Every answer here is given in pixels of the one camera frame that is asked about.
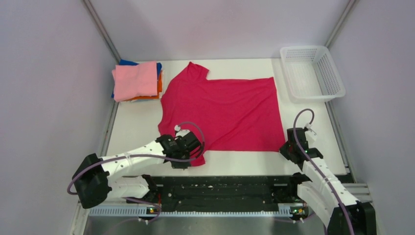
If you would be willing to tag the pink folded t shirt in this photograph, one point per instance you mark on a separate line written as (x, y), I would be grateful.
(134, 81)

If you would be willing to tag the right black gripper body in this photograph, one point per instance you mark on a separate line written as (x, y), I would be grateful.
(286, 149)

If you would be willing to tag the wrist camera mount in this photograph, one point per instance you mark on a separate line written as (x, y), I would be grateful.
(310, 133)
(179, 132)

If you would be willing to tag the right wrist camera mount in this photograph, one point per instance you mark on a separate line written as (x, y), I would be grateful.
(310, 133)

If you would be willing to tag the aluminium rail frame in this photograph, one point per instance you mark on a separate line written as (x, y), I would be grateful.
(360, 191)

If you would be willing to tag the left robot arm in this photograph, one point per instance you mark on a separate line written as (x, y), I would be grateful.
(98, 179)

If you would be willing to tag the white plastic basket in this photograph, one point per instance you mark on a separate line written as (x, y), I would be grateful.
(310, 74)

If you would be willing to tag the magenta t shirt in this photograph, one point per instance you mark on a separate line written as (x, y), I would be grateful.
(229, 114)

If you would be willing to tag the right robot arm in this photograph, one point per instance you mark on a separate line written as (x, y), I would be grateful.
(341, 212)

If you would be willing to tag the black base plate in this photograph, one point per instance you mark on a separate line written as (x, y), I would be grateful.
(222, 193)

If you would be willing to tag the blue folded t shirt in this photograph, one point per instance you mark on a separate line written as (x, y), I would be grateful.
(129, 62)

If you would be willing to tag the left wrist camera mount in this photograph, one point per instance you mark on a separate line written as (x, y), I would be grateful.
(179, 132)

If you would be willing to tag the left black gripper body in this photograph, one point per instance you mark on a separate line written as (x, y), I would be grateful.
(180, 164)

